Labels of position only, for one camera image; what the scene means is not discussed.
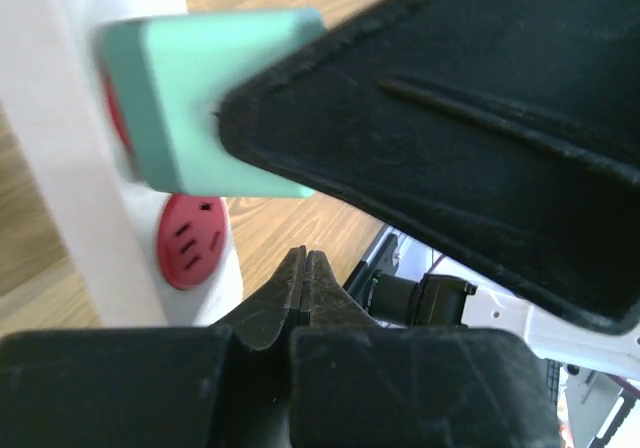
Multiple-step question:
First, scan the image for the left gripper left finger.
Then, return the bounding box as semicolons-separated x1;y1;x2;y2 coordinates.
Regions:
214;246;378;351

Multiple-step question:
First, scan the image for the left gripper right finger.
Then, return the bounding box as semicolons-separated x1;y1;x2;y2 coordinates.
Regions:
216;0;639;335

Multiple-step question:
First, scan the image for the white power strip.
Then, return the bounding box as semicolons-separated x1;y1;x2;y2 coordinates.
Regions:
1;0;243;327

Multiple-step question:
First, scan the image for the green plug adapter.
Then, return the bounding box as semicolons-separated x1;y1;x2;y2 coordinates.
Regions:
98;7;325;198

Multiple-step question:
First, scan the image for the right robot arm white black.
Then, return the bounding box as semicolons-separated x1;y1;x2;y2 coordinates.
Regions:
365;273;639;381

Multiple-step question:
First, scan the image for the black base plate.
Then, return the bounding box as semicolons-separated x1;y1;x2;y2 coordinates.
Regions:
343;229;399;308

